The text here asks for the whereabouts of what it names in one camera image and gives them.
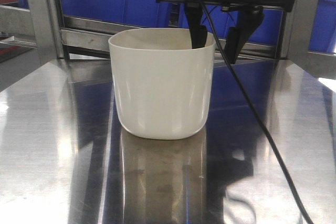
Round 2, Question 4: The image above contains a white plastic bin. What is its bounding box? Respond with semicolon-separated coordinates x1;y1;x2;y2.
108;28;215;140

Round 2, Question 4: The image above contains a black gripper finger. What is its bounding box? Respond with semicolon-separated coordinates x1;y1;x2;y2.
184;3;207;49
224;6;264;64

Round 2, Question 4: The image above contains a black cable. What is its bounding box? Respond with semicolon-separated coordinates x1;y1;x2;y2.
193;0;314;224

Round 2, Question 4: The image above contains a steel shelf upright post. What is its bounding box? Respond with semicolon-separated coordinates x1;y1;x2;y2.
28;0;69;65

